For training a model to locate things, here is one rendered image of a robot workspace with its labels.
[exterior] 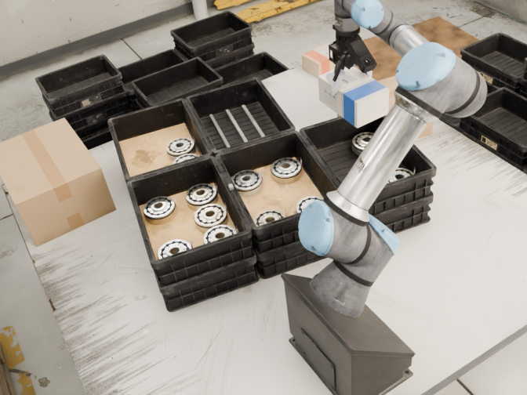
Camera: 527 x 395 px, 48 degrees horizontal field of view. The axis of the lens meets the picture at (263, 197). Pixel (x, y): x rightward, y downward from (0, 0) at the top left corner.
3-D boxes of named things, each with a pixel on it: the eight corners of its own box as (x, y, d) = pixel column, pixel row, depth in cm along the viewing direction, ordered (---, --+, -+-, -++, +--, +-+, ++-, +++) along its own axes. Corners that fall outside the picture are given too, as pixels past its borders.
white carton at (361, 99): (388, 114, 184) (389, 88, 178) (357, 128, 180) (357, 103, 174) (349, 87, 198) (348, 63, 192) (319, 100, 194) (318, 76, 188)
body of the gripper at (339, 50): (348, 54, 186) (347, 17, 178) (365, 64, 180) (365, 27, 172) (328, 62, 183) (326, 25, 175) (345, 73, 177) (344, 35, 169)
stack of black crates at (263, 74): (270, 100, 364) (264, 50, 341) (296, 123, 343) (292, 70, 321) (212, 125, 351) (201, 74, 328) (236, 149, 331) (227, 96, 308)
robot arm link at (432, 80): (351, 275, 142) (491, 75, 128) (306, 259, 134) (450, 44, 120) (328, 247, 152) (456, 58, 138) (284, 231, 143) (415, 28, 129)
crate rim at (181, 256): (254, 237, 171) (253, 231, 169) (152, 271, 165) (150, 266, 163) (215, 160, 200) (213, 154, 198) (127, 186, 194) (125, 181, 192)
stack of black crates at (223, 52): (238, 74, 391) (228, 9, 361) (262, 94, 371) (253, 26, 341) (183, 96, 378) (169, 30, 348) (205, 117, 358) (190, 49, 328)
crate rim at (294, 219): (349, 205, 176) (349, 199, 175) (254, 237, 171) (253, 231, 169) (297, 135, 205) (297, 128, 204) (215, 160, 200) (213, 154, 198)
